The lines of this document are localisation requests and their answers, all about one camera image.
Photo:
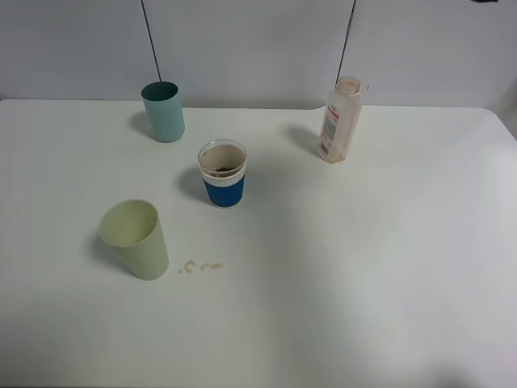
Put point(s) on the glass cup with blue sleeve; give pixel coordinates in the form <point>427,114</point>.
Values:
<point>222,165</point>

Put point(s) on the teal plastic cup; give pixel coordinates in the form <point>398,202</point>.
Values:
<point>164,109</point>

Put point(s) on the clear plastic drink bottle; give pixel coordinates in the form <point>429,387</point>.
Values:
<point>340,119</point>

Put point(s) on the light green plastic cup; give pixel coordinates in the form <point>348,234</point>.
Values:
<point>133,229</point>

